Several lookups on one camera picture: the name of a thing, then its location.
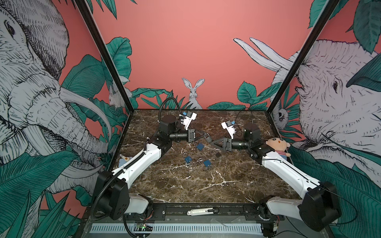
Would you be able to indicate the left black frame post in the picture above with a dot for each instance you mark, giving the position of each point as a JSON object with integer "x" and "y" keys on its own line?
{"x": 102, "y": 48}

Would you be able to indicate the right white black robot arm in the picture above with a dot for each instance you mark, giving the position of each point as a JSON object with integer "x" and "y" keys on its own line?
{"x": 318, "y": 205}

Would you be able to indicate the white utility knife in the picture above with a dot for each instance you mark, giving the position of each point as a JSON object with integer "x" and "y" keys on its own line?
{"x": 201, "y": 211}

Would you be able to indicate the white perforated strip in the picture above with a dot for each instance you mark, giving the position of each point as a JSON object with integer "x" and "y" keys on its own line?
{"x": 177, "y": 228}

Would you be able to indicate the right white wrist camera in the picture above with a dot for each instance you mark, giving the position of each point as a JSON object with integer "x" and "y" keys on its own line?
{"x": 230, "y": 127}

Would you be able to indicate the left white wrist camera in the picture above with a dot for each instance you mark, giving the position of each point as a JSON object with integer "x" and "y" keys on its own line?
{"x": 186, "y": 118}

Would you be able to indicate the plush doll striped shirt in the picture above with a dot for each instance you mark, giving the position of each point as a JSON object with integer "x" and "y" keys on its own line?
{"x": 280, "y": 146}

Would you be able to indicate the small green circuit board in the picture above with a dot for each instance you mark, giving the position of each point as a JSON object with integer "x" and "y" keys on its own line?
{"x": 141, "y": 227}

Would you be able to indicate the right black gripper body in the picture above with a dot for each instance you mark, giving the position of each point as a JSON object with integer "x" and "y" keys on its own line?
{"x": 230, "y": 144}

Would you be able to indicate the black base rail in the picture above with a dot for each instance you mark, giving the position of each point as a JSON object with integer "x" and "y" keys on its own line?
{"x": 250, "y": 211}

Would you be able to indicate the black frame post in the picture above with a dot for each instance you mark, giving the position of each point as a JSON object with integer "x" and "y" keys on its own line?
{"x": 320, "y": 23}
{"x": 102, "y": 48}

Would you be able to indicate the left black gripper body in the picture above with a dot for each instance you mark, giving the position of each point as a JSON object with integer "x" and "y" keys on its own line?
{"x": 190, "y": 135}

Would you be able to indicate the blue padlock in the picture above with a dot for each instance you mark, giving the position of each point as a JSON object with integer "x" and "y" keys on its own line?
{"x": 207, "y": 163}
{"x": 200, "y": 146}
{"x": 188, "y": 160}

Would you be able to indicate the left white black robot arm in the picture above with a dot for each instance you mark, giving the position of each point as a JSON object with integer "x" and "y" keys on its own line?
{"x": 111, "y": 196}

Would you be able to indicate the right black frame post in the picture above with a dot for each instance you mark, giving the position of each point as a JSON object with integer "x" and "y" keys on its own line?
{"x": 320, "y": 23}

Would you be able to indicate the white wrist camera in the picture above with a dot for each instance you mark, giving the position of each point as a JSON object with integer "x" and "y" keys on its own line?
{"x": 186, "y": 118}
{"x": 230, "y": 127}

